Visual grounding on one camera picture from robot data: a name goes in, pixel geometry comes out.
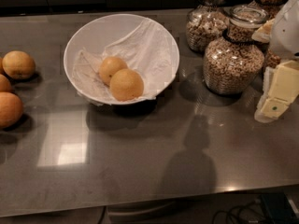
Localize white cloth in bowl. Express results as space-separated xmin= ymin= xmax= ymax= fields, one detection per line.
xmin=71 ymin=18 xmax=174 ymax=107

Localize front glass cereal jar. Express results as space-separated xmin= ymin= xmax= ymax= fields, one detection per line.
xmin=203 ymin=6 xmax=268 ymax=95

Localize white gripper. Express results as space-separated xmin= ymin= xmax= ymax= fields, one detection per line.
xmin=251 ymin=0 xmax=299 ymax=123

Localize black cables under table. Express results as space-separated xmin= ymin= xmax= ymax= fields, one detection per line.
xmin=211 ymin=200 xmax=268 ymax=224

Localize rear right glass cereal jar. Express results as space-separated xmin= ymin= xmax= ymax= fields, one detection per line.
xmin=249 ymin=0 xmax=283 ymax=69

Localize rear left glass cereal jar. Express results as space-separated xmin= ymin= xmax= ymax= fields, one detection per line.
xmin=186 ymin=0 xmax=229 ymax=52

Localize white bowl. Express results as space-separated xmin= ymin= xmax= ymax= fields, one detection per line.
xmin=63 ymin=13 xmax=180 ymax=106

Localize small orange at left edge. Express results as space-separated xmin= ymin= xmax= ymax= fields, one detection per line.
xmin=0 ymin=57 xmax=5 ymax=75

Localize glass cereal jar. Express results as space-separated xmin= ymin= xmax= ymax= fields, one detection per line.
xmin=186 ymin=0 xmax=229 ymax=52
xmin=249 ymin=0 xmax=283 ymax=69
xmin=203 ymin=6 xmax=268 ymax=95

